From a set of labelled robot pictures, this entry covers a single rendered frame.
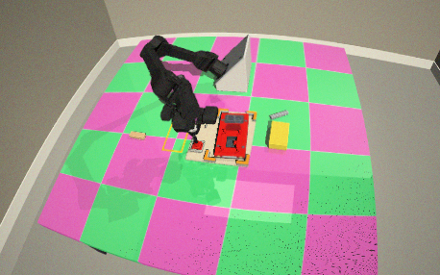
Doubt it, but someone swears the black tyre with white hub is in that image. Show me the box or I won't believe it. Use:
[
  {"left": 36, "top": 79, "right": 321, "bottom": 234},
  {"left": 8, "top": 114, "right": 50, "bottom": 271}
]
[{"left": 187, "top": 124, "right": 199, "bottom": 136}]

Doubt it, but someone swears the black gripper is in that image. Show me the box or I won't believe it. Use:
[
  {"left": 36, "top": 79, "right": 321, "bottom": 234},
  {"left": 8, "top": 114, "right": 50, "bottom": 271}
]
[{"left": 159, "top": 104, "right": 219, "bottom": 131}]

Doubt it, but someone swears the yellow block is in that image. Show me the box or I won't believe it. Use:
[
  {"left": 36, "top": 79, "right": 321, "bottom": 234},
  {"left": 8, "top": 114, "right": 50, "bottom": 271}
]
[{"left": 269, "top": 120, "right": 290, "bottom": 150}]

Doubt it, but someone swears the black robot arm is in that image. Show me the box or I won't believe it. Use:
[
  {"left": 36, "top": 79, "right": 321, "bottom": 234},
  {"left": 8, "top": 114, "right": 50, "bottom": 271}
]
[{"left": 139, "top": 36, "right": 230, "bottom": 133}]

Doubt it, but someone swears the tan wooden block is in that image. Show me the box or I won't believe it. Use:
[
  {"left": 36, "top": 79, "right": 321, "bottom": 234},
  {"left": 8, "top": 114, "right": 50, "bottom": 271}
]
[{"left": 129, "top": 131, "right": 146, "bottom": 140}]

